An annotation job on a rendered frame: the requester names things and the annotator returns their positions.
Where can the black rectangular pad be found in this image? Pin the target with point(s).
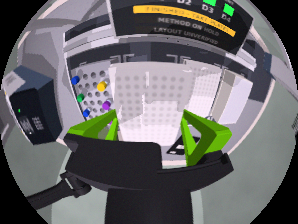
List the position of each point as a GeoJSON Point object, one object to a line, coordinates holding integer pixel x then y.
{"type": "Point", "coordinates": [178, 146]}

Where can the white rectangular block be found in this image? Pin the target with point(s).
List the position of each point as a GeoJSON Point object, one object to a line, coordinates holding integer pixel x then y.
{"type": "Point", "coordinates": [231, 97]}

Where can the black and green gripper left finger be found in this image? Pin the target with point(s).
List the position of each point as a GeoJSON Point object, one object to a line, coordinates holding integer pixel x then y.
{"type": "Point", "coordinates": [92, 127]}

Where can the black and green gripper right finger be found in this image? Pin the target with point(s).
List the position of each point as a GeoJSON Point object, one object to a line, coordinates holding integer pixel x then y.
{"type": "Point", "coordinates": [214, 136]}

